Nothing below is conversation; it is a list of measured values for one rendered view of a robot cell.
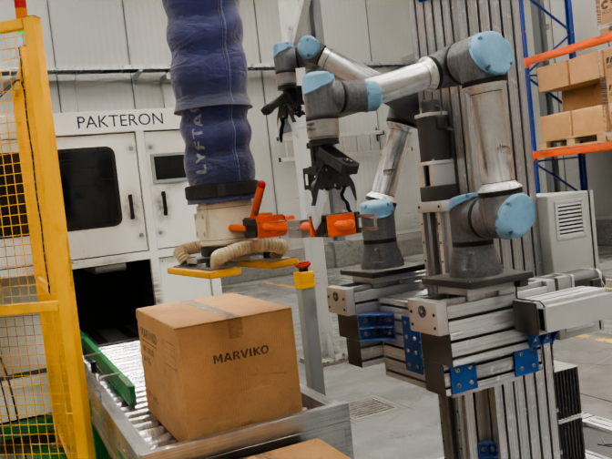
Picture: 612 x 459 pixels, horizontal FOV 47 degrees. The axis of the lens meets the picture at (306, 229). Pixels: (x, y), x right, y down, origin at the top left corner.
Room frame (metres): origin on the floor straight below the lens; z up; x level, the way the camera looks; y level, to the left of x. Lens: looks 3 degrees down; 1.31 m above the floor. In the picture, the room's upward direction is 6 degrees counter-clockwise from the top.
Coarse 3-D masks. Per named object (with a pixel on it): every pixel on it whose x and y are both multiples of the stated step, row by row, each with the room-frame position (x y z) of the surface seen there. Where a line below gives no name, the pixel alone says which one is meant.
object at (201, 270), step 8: (192, 264) 2.13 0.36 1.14; (200, 264) 2.13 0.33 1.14; (208, 264) 2.01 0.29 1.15; (168, 272) 2.19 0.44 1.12; (176, 272) 2.13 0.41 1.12; (184, 272) 2.07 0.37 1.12; (192, 272) 2.01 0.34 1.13; (200, 272) 1.96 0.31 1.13; (208, 272) 1.92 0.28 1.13; (216, 272) 1.92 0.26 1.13; (224, 272) 1.93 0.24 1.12; (232, 272) 1.95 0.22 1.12; (240, 272) 1.96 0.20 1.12
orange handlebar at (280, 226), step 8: (288, 216) 2.28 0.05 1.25; (232, 224) 2.04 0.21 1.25; (240, 224) 1.99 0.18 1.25; (264, 224) 1.86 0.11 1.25; (272, 224) 1.82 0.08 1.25; (280, 224) 1.78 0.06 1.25; (304, 224) 1.67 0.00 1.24; (336, 224) 1.56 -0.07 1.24; (344, 224) 1.56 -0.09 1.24; (352, 224) 1.57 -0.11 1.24; (272, 232) 1.81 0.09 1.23; (280, 232) 1.79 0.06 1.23
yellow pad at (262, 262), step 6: (264, 252) 2.11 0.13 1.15; (264, 258) 2.11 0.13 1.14; (270, 258) 2.10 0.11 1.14; (282, 258) 2.06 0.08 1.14; (288, 258) 2.07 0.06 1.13; (240, 264) 2.17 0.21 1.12; (246, 264) 2.14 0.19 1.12; (252, 264) 2.10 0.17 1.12; (258, 264) 2.07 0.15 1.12; (264, 264) 2.03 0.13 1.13; (270, 264) 2.01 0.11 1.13; (276, 264) 2.02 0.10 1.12; (282, 264) 2.03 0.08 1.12; (288, 264) 2.04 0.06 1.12; (294, 264) 2.05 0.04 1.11
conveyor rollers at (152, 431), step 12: (108, 348) 4.04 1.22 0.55; (120, 348) 4.05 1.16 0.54; (132, 348) 4.00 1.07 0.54; (84, 360) 3.80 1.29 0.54; (120, 360) 3.70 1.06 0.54; (132, 360) 3.65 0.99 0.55; (96, 372) 3.47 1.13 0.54; (132, 372) 3.37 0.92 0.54; (108, 384) 3.16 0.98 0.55; (144, 384) 3.13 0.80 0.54; (120, 396) 2.92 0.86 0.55; (144, 396) 2.94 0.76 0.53; (120, 408) 2.74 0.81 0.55; (132, 408) 2.75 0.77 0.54; (144, 408) 2.76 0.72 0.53; (132, 420) 2.58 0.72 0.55; (144, 420) 2.59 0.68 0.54; (156, 420) 2.53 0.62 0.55; (144, 432) 2.42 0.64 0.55; (156, 432) 2.43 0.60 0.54; (168, 432) 2.44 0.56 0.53; (156, 444) 2.26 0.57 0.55; (168, 444) 2.27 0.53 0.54
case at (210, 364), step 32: (160, 320) 2.33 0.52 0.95; (192, 320) 2.26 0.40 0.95; (224, 320) 2.21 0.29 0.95; (256, 320) 2.26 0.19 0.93; (288, 320) 2.30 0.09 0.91; (160, 352) 2.36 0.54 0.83; (192, 352) 2.16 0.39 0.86; (224, 352) 2.20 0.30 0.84; (256, 352) 2.25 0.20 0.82; (288, 352) 2.30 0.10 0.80; (160, 384) 2.42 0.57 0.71; (192, 384) 2.16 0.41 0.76; (224, 384) 2.20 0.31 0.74; (256, 384) 2.24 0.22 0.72; (288, 384) 2.29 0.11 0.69; (160, 416) 2.48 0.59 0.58; (192, 416) 2.15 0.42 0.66; (224, 416) 2.19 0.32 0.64; (256, 416) 2.24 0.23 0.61
